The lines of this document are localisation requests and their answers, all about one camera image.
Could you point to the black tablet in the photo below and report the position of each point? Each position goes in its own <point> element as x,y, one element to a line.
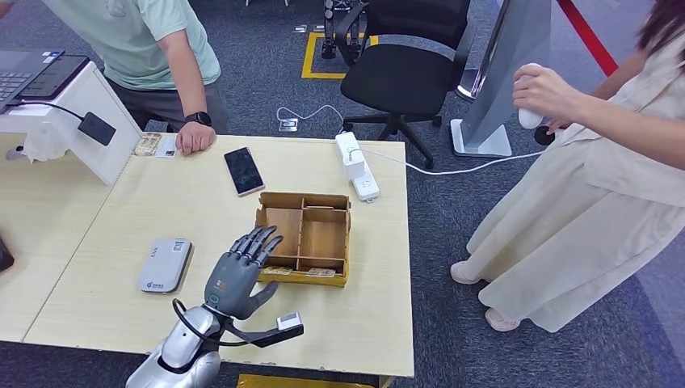
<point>53,77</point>

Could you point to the yellow box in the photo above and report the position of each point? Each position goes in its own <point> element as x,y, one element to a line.
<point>299,382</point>

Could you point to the person's hand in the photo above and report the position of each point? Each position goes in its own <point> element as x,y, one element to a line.
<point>548,94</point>
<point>557,126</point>
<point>195,139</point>

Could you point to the black power adapter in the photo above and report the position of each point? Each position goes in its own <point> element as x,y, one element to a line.
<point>97,128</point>

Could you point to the white handheld controller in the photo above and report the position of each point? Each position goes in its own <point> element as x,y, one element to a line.
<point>529,120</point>

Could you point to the patterned room key card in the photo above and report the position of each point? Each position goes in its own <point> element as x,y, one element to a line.
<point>278,271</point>
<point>321,272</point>

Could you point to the person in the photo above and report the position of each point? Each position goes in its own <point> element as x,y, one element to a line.
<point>118,43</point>
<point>588,214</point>

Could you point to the pale grey card reader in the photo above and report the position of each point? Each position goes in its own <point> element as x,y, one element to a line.
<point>163,265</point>

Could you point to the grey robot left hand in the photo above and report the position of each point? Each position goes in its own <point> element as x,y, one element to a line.
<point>233,284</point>

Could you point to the black office chair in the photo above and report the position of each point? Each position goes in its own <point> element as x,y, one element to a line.
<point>398,80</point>

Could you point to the wooden compartment box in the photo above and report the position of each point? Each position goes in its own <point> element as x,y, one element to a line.
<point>316,235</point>

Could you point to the grey kiosk screen stand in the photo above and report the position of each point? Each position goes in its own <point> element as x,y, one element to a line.
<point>503,48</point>

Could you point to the pale shoe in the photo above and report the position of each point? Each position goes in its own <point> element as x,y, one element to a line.
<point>500,321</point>
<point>463,274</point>

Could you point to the black wristwatch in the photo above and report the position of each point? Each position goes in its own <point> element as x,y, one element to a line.
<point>198,118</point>

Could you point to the person's forearm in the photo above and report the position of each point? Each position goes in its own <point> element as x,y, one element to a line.
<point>184,75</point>
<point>631,126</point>
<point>615,80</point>

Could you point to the silver floor socket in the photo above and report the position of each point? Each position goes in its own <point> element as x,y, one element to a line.
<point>288,125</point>

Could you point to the dark brown object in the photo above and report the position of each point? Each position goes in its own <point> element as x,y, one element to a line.
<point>5,256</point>

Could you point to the black metal stand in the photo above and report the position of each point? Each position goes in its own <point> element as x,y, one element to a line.
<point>329,32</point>

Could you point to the patterned card stack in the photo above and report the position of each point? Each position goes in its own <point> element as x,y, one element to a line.
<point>147,144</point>

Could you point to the black smartphone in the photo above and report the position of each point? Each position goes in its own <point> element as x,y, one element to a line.
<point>244,171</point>

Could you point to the dark laptop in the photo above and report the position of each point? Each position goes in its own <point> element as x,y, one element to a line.
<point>16,75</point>

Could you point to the white desktop terminal stand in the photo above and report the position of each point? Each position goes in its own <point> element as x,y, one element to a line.
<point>101,96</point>

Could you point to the white power strip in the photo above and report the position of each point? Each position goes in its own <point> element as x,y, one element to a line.
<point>366,187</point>

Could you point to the white ID card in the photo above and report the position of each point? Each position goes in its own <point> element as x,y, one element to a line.
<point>166,147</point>

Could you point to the white charger plug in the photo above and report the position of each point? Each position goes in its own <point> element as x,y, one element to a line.
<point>354,163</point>

